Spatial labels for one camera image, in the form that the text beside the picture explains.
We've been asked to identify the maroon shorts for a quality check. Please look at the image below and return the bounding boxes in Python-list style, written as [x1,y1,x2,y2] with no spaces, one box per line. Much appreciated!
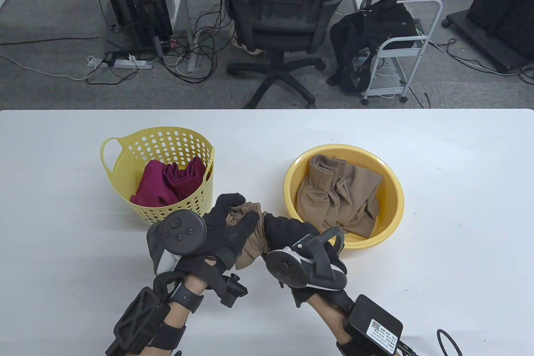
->
[129,157,207,207]

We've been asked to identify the black office chair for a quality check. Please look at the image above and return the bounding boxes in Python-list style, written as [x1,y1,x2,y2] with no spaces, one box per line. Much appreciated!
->
[220,0,353,109]

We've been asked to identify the tangled black floor cables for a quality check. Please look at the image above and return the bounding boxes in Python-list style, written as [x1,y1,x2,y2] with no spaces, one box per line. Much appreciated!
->
[161,5,232,84]

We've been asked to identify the black forearm battery box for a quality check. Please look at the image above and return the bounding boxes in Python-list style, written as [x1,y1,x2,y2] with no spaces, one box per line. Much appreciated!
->
[346,294,404,354]

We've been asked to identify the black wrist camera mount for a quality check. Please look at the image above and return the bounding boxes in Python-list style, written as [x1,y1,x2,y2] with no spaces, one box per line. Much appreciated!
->
[209,273,249,308]

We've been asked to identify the yellow plastic basin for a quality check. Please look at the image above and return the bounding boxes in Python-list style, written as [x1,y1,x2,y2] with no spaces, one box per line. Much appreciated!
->
[283,144,405,249]

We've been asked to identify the black backpack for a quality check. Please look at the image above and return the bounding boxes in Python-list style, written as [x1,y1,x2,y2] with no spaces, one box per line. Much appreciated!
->
[326,0,419,94]

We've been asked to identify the black ribbed forearm pack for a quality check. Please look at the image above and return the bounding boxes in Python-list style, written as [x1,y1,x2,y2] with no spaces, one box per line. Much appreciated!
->
[104,287,171,356]

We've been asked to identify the black cable on table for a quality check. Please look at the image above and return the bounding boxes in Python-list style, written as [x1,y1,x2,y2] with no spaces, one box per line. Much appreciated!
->
[437,330,463,356]

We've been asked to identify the person's left hand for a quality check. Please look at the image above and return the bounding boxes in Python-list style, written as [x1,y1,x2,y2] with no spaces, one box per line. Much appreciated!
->
[173,193,259,285]

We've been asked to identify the white power strip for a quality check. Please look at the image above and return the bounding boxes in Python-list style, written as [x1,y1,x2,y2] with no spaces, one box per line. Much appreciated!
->
[88,56,153,69]

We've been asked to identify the black cabinet on casters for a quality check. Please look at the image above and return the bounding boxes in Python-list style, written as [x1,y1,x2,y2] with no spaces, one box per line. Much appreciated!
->
[442,0,534,74]

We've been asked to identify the tan shorts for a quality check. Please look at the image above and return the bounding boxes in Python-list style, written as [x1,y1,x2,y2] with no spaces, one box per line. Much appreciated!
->
[295,154,384,239]
[225,202,267,271]

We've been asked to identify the black computer tower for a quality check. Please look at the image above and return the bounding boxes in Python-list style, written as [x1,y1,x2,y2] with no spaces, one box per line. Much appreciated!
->
[93,0,174,53]

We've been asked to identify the yellow perforated plastic basket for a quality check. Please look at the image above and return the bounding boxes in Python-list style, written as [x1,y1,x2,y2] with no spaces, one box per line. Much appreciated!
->
[100,127,216,225]

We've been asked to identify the metal desk leg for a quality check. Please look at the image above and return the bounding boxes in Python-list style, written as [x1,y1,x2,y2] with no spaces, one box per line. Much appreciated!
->
[175,0,197,75]

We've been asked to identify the person's right hand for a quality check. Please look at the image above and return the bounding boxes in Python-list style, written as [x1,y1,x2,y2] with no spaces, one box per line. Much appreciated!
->
[262,214,355,315]

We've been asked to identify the person's left forearm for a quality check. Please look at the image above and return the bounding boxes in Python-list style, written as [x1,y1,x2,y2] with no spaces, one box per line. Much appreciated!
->
[142,277,209,356]

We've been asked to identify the black forearm strap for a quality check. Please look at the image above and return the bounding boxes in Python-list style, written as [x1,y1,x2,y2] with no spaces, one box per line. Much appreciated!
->
[336,339,376,356]
[148,323,187,350]

